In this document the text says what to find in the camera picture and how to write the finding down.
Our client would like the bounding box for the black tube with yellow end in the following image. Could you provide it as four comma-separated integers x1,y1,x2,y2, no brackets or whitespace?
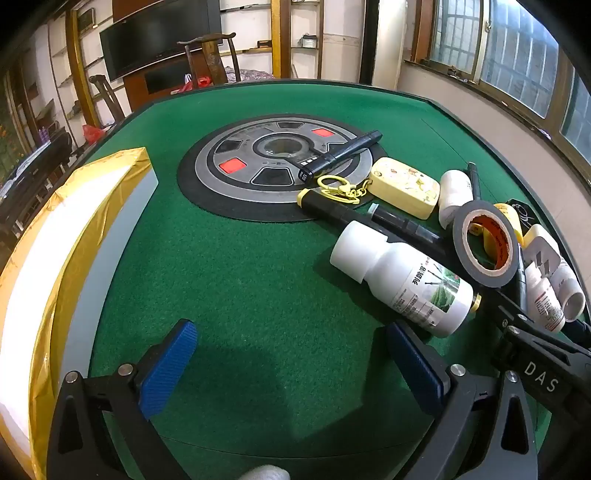
297,187,455,267

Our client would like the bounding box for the white power adapter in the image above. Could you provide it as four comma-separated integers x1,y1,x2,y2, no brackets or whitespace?
524,224,561,278

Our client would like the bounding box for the black round case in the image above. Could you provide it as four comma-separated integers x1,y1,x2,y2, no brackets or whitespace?
505,198,536,232

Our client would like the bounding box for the wood-framed window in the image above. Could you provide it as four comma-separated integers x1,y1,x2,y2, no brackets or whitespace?
413,0,591,155

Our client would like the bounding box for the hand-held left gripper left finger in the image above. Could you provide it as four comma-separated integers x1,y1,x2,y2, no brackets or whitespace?
46,318,199,480

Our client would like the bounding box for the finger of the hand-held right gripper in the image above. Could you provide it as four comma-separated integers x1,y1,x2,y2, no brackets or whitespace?
478,287,591,360

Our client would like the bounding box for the yellow keychain case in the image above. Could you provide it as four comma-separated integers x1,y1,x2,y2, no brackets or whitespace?
318,157,441,221

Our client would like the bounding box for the dark wooden chair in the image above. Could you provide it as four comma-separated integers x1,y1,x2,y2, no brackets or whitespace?
178,33,242,87

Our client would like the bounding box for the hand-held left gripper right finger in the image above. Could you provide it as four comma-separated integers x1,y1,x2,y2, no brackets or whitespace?
385,320,541,480

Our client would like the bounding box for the white tube bottle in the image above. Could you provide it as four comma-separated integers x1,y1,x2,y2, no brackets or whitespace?
551,258,587,321

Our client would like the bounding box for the white bottle red label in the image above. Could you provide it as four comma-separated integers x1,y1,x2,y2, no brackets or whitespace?
524,263,566,333

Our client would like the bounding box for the small white bottle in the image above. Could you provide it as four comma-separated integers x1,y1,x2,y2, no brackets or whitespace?
438,169,474,230

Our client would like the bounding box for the round grey table control panel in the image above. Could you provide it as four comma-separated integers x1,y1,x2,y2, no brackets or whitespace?
177,115,389,223

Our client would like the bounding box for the black tube with grey end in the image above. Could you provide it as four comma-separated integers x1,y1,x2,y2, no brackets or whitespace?
298,130,383,183

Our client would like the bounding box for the purple floral cushion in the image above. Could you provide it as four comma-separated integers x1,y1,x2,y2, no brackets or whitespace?
224,67,274,85

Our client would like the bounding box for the white bottle green label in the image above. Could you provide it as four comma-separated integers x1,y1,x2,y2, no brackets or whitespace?
329,220,476,339

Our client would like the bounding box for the yellow cylinder box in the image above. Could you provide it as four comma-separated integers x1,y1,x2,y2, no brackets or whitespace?
468,203,525,252

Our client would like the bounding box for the wooden television cabinet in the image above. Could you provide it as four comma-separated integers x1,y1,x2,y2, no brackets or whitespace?
122,51,227,112

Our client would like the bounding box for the yellow-framed wall shelf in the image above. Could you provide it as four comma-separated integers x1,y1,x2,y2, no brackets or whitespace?
219,0,325,80

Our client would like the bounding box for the white foam tray yellow border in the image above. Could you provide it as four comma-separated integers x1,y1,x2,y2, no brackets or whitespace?
0,147,160,480

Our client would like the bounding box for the black digital piano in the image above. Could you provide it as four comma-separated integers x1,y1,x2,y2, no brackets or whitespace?
0,129,75,222

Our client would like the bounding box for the black electrical tape roll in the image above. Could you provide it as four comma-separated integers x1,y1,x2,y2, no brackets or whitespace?
451,200,520,289

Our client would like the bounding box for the black flat television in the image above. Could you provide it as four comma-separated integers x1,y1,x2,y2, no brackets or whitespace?
99,0,223,83

